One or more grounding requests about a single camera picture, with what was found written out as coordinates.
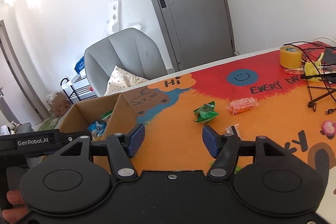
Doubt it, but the green striped cracker packet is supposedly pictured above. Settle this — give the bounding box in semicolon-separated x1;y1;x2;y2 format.
100;110;113;123

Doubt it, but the white foam packing piece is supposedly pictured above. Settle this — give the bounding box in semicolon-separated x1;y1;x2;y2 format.
104;0;121;35

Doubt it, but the blue plastic bag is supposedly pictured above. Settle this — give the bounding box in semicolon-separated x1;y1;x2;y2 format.
74;56;85;74

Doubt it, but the blue snack packet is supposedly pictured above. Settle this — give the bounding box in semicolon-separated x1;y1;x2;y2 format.
87;121;106;138

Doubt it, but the orange snack packet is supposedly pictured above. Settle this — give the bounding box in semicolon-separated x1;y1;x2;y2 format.
227;97;259;115

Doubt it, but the green floor mat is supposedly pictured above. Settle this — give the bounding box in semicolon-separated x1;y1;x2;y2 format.
36;115;61;131

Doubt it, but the black wire stand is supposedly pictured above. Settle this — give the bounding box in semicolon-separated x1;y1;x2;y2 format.
284;42;335;112

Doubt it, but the brown box on floor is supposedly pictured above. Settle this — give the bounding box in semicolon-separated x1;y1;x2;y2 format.
46;92;71;117

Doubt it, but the yellow tape roll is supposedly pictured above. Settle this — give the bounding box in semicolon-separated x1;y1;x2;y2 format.
280;46;302;69

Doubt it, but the white cookie packet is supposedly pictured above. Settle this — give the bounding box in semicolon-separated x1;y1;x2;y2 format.
224;124;241;138

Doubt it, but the dotted cream cushion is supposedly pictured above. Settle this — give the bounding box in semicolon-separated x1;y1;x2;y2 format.
104;66;148;96

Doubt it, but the yellow crumpled wrapper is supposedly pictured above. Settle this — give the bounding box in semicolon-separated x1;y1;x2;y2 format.
303;52;324;82

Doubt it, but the grey door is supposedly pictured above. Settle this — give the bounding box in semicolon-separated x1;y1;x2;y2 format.
151;0;235;71

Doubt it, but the colourful cat table mat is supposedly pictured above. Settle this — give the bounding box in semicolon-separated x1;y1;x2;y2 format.
36;40;336;219

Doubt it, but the green candy wrapper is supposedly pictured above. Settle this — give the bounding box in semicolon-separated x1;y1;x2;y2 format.
194;101;219;123

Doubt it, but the pink small toy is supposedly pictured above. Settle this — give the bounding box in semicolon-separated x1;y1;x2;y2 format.
321;121;336;139

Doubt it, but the grey armchair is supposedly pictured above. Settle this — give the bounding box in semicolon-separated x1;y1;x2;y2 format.
84;28;167;97

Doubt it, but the black shoe rack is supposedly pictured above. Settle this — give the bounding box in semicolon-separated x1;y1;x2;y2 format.
60;75;97;105

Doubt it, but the brown cardboard box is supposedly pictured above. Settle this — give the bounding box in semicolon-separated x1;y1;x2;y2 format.
39;92;137;164

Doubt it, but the person's left hand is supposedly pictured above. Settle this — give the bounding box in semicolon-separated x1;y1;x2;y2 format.
1;189;29;223

